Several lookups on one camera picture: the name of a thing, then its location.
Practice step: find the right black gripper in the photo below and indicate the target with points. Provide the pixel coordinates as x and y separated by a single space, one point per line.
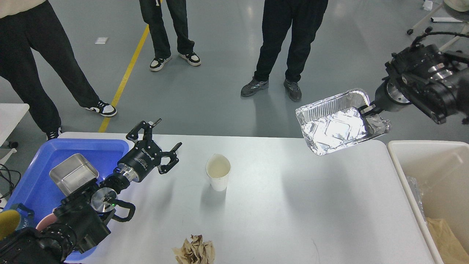
387 98

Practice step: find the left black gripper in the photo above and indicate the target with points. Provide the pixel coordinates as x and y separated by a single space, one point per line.
143 158

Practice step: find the aluminium foil tray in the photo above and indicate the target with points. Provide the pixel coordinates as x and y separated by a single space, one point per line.
335 123

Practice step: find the white paper cup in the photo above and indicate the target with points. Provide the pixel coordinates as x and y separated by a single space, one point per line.
218 169

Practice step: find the stainless steel square tray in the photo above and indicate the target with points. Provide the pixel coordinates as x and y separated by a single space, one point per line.
73 173

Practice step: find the brown paper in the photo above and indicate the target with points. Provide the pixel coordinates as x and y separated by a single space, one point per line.
195 252

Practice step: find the pink ribbed mug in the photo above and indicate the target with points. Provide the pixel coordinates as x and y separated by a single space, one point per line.
46 221

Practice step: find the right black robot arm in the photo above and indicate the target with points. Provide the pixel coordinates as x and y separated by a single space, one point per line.
432 80

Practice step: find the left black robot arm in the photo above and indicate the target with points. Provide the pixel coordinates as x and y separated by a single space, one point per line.
81 224

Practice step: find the white bin right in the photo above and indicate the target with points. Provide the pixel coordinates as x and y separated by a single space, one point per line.
435 178

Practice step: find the blue plastic tray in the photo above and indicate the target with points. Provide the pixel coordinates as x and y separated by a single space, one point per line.
37 191

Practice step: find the white paper on floor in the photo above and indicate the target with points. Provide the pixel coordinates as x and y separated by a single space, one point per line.
101 40

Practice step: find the white side table left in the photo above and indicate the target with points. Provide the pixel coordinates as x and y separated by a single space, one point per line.
10 116

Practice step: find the teal yellow HOME mug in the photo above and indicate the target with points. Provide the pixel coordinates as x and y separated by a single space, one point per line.
17 217

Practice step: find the white rolling chair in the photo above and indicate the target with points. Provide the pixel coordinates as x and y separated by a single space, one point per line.
445 12

